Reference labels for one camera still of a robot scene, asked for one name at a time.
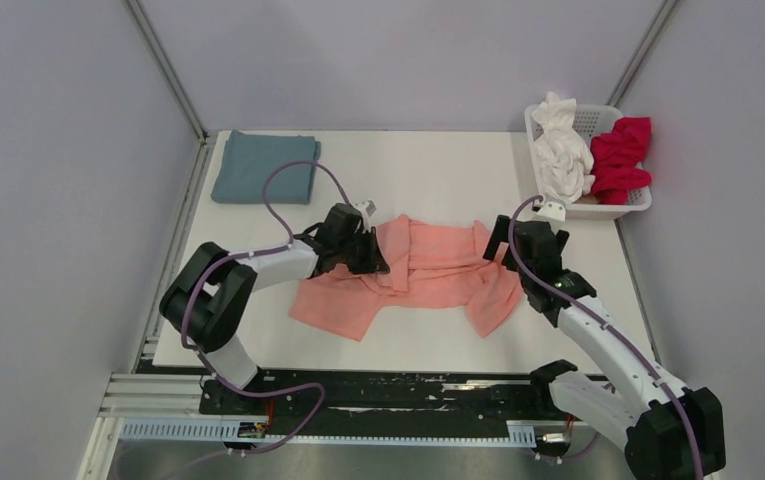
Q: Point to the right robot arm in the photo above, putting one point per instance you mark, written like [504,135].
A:
[665,429]

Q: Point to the right aluminium frame post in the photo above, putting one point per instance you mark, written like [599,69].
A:
[646,45]

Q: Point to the left aluminium frame post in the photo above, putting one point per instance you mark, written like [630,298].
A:
[160,57]

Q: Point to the folded blue-grey t shirt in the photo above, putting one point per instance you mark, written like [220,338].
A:
[278,165]

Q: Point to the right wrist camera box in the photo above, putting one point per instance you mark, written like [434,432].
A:
[552,211]

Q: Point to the crumpled white t shirt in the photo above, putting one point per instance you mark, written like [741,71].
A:
[563,159]

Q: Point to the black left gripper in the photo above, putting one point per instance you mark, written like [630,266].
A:
[375,262]

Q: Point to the crumpled red t shirt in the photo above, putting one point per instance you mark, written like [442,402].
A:
[617,155]

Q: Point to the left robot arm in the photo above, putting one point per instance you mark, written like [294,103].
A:
[208,297]

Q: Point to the aluminium frame post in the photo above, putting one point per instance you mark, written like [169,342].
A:
[160,57]
[646,45]

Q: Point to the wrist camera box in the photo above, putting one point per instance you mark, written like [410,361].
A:
[552,211]
[367,208]

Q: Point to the pink t shirt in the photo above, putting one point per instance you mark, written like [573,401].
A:
[431,267]

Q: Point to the aluminium front rail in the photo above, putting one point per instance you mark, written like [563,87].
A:
[170,393]

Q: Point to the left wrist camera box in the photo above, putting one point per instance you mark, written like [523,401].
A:
[367,208]

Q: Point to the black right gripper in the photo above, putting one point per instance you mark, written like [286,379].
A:
[499,235]

